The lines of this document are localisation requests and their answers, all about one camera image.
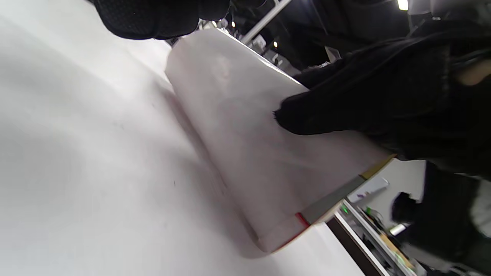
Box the white metal frame bar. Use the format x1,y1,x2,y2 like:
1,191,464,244
241,0,293,44

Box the cluttered workbench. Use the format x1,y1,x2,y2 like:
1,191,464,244
327,199,426,276

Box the person's left hand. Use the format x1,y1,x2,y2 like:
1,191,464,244
89,0,231,41

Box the large white box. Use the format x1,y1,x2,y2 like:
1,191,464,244
165,28,396,254

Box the person's black fleece jacket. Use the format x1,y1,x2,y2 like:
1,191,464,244
274,8,491,181

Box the person's black trousers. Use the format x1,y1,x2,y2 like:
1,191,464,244
391,161,491,273

